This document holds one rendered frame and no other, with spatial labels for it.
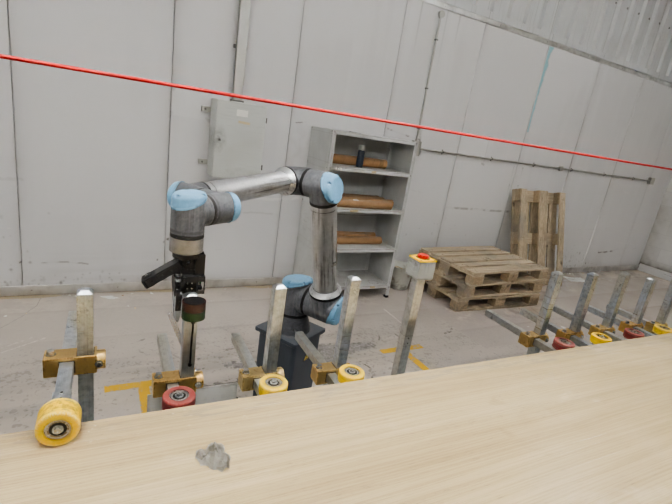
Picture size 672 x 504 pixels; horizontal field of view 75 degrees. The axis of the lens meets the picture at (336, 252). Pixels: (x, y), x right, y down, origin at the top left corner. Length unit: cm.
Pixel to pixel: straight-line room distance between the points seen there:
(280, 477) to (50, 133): 319
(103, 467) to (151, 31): 321
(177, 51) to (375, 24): 176
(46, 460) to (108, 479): 14
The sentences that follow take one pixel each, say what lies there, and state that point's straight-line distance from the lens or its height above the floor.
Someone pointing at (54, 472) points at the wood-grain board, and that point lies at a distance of 108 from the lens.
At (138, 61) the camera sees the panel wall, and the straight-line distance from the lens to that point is 379.
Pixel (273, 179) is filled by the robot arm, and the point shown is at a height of 138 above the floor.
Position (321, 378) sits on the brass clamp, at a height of 81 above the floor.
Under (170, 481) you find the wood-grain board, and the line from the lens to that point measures 103.
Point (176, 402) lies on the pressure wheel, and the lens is 120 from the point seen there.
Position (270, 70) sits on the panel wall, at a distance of 400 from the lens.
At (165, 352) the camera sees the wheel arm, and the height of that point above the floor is 86.
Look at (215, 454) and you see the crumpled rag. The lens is 104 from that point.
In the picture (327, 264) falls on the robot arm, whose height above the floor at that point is 103.
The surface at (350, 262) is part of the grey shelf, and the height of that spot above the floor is 23.
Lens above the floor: 162
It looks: 16 degrees down
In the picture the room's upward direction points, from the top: 9 degrees clockwise
